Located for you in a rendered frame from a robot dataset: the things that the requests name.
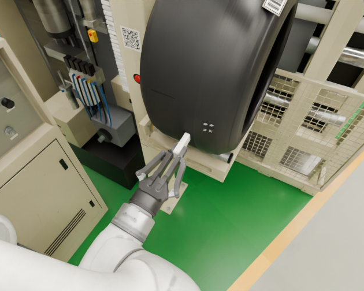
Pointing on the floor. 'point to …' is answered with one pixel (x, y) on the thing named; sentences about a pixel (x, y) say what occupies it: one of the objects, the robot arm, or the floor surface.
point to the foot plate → (167, 206)
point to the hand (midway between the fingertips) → (182, 145)
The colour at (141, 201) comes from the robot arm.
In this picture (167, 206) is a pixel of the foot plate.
